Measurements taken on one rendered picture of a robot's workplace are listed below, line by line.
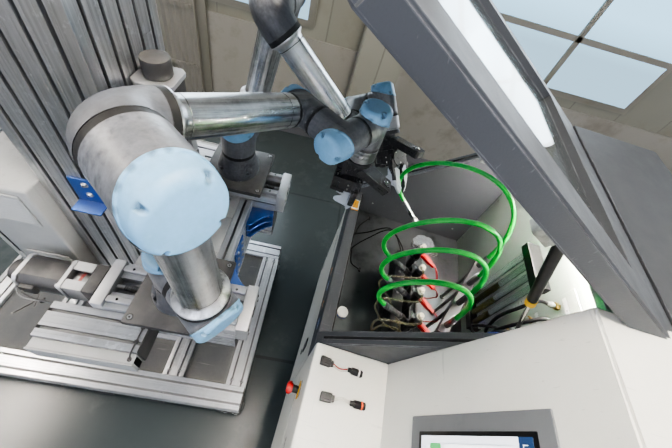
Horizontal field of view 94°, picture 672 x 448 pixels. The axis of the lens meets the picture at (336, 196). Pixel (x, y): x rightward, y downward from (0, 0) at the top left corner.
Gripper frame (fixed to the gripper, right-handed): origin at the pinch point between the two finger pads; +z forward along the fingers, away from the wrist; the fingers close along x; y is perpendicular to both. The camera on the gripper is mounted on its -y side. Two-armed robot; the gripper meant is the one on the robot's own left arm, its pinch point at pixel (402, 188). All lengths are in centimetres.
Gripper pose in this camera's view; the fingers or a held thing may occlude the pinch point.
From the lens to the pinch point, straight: 109.6
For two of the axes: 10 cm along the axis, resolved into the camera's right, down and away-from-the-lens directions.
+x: -6.7, 2.5, -7.0
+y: -7.2, 0.0, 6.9
